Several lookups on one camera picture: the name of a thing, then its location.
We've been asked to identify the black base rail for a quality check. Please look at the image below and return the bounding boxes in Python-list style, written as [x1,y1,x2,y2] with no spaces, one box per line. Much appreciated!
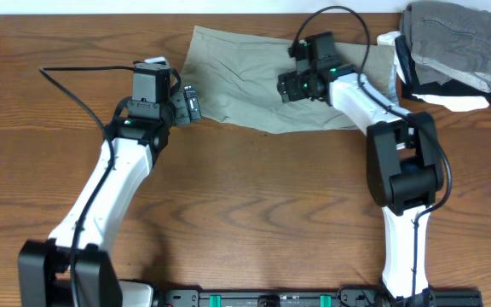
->
[163,287,484,307]

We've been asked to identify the black folded garment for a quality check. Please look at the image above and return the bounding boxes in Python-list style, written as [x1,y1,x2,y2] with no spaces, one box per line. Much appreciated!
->
[394,35,491,107]

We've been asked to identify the white folded garment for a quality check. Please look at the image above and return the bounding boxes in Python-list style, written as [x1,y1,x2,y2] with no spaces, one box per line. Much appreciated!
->
[377,31,490,112]

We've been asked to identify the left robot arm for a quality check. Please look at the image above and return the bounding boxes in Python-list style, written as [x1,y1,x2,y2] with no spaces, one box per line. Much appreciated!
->
[18,57,201,306]

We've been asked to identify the grey folded garment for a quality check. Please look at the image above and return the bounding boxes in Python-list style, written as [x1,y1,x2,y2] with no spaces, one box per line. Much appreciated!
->
[400,1,491,93]

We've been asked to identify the khaki green shorts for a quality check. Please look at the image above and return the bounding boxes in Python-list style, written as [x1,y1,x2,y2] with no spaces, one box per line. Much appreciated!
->
[180,25,400,135]

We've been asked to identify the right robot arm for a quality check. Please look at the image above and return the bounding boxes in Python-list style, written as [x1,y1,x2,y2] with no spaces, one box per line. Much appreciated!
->
[277,32,446,305]

